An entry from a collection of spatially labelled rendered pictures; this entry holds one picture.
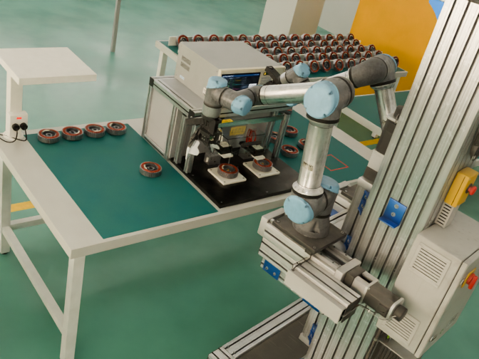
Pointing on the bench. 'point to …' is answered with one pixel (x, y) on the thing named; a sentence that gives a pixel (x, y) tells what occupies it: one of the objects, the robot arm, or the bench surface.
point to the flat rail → (266, 119)
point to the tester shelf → (170, 92)
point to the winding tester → (219, 63)
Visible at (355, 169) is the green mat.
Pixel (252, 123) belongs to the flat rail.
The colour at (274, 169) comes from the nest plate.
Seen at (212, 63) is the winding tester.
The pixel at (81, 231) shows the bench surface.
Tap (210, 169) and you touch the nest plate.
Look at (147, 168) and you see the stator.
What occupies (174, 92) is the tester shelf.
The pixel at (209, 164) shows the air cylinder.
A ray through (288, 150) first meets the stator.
